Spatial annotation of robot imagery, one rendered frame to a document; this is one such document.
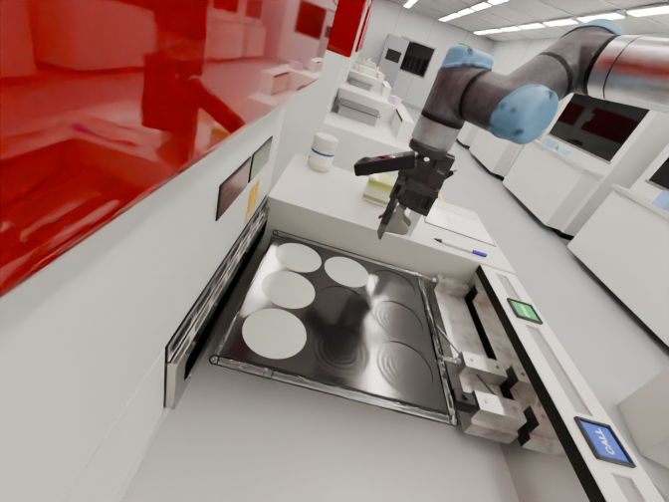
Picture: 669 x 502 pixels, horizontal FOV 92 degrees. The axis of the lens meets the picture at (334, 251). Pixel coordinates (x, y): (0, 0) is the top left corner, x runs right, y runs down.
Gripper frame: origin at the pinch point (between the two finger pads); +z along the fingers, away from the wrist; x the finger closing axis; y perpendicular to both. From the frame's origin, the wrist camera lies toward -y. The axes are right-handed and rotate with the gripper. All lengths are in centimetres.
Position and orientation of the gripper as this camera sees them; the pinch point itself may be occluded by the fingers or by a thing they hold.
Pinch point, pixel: (378, 232)
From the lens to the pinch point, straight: 70.5
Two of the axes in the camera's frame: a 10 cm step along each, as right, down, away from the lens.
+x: 3.1, -4.5, 8.4
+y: 9.1, 4.1, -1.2
